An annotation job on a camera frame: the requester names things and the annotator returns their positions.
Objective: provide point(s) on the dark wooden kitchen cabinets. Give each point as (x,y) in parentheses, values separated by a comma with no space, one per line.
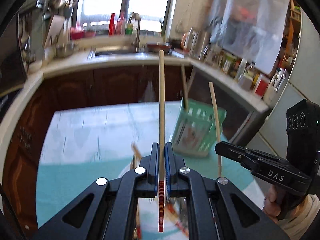
(102,87)

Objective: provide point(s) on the chopstick in holder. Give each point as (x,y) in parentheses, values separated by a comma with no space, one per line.
(185,91)

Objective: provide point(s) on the right human hand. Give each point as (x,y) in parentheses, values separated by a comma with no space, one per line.
(271,208)

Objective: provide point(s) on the steel bowl on counter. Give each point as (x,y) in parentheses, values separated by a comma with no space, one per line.
(65,50)

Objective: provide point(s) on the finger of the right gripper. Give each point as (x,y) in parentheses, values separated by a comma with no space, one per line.
(256,161)

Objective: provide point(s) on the red bottle on windowsill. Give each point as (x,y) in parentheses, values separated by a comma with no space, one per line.
(111,27)

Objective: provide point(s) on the kitchen faucet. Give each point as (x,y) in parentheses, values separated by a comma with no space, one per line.
(133,28)

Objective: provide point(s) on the green plastic tableware holder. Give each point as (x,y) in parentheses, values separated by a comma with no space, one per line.
(195,131)

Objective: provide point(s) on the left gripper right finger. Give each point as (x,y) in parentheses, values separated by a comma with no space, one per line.
(174,184)

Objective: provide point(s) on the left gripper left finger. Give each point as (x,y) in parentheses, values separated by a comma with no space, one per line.
(148,186)

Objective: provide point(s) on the red bowl on counter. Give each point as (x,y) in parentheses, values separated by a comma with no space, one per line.
(76,33)

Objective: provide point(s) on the red-tipped light wooden chopstick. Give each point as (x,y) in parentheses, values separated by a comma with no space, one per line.
(161,189)

